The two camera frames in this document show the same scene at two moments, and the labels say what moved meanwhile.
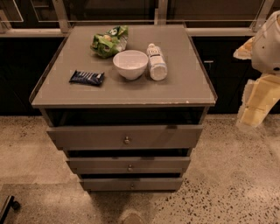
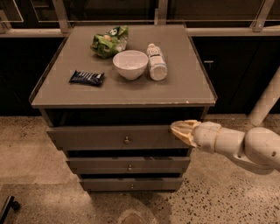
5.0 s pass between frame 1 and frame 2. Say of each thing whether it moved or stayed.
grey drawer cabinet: stayed
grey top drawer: stayed
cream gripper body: moved
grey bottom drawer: stayed
